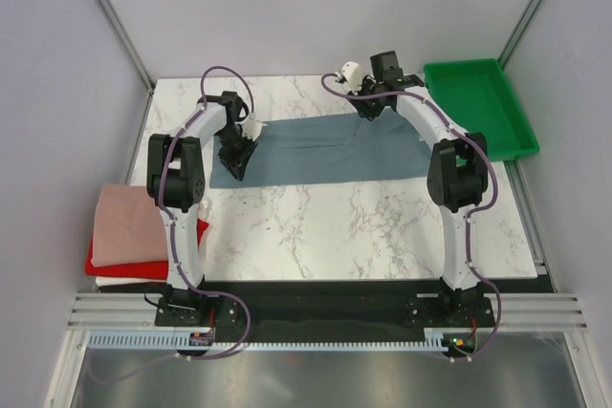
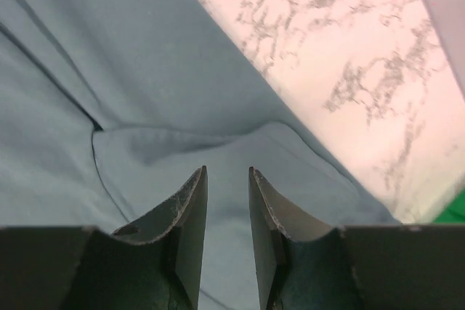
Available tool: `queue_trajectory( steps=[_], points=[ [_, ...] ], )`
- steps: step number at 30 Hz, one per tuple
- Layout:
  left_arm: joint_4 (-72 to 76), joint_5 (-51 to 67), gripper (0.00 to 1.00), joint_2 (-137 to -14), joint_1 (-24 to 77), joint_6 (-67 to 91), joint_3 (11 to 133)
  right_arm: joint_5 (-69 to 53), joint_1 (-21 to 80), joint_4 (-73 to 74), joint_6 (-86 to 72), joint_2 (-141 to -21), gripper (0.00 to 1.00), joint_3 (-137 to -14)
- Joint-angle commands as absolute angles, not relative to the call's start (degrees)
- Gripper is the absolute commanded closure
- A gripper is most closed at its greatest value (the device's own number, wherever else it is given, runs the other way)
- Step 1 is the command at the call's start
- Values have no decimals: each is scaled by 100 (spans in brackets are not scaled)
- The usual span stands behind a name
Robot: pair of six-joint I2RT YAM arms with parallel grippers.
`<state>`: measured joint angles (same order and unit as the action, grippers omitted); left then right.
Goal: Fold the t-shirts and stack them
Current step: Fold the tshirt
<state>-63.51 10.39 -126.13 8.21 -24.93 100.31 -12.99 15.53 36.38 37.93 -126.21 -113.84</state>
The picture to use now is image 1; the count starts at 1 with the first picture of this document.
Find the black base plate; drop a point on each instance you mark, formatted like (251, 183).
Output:
(315, 309)

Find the left aluminium corner post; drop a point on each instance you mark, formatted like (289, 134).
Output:
(117, 28)

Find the light blue cable duct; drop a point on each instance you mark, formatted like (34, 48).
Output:
(184, 341)

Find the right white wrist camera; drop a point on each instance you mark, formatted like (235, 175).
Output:
(351, 75)

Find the right aluminium corner post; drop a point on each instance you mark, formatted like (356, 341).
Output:
(521, 27)

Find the red folded t shirt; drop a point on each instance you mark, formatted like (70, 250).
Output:
(126, 250)

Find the aluminium corner post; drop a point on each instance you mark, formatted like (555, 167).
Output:
(117, 28)
(521, 27)

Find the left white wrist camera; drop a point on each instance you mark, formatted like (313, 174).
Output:
(253, 127)

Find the green plastic tray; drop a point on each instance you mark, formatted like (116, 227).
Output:
(477, 95)

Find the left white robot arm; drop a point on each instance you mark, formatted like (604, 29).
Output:
(176, 181)

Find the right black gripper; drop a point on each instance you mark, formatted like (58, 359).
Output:
(364, 111)

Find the pink folded t shirt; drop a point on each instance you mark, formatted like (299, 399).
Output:
(124, 202)

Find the aluminium frame rail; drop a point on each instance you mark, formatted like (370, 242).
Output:
(520, 312)

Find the blue grey t shirt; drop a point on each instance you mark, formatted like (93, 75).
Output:
(330, 149)

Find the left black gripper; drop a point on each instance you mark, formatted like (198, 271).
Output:
(236, 164)

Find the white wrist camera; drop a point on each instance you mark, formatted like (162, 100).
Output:
(351, 75)
(253, 127)

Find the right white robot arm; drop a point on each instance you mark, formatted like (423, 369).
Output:
(457, 178)

